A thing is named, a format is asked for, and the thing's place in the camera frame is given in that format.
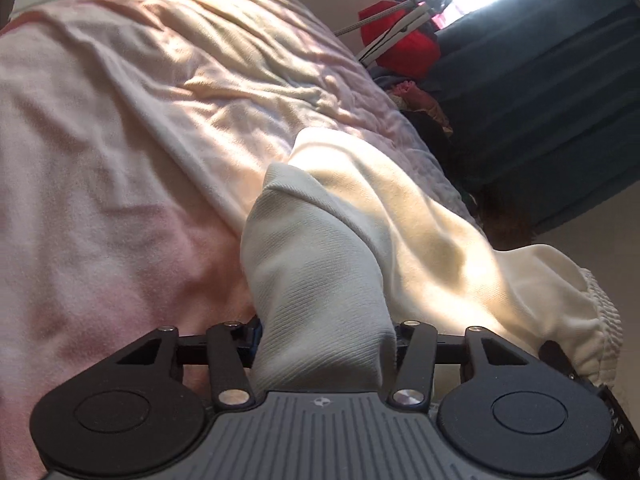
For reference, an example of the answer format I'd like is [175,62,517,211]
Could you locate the white drawstring pants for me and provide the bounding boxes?
[240,127,624,394]

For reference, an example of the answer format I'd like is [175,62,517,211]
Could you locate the metal drying rack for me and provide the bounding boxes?
[334,0,457,67]

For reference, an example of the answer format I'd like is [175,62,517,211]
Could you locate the red garment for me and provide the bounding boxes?
[357,2,441,79]

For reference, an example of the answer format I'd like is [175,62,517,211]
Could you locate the pastel bed sheet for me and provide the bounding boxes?
[0,0,482,441]

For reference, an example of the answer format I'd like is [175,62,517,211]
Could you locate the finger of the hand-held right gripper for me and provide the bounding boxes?
[540,340,601,392]

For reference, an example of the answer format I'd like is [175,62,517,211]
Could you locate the teal curtain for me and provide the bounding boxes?
[425,0,640,233]

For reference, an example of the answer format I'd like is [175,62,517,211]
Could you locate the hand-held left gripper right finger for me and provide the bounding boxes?
[392,319,540,407]

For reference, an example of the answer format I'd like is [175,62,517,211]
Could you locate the pile of mixed clothes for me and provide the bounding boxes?
[372,76,533,248]

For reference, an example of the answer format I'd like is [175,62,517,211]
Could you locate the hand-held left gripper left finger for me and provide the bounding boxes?
[115,316,264,409]

